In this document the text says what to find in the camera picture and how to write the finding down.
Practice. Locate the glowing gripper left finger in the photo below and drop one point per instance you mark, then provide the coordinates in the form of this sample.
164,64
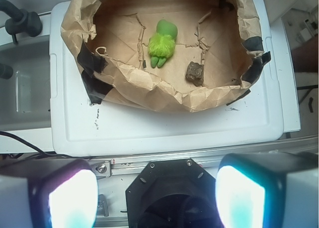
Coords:
47,193

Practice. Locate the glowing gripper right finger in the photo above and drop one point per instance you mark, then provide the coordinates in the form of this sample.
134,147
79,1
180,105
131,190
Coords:
268,190

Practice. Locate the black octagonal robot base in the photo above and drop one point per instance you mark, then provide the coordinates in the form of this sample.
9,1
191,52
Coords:
172,194

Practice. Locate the brown grey rock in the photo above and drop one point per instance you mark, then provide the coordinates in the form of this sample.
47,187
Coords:
194,73

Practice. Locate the white plastic bin lid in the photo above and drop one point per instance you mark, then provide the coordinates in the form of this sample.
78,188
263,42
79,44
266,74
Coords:
82,129

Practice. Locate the clear plastic container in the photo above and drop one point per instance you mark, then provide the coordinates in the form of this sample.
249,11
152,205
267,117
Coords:
32,91

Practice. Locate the crumpled brown paper bag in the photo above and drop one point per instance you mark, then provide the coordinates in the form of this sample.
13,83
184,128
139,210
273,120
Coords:
109,42

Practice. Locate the green fuzzy plush toy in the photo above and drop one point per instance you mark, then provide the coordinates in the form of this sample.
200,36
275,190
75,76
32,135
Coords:
162,44

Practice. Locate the metal corner bracket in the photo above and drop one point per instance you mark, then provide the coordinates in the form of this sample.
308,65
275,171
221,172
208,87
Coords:
102,169

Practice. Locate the aluminium extrusion rail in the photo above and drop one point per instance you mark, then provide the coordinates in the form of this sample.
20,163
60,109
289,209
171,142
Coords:
209,157

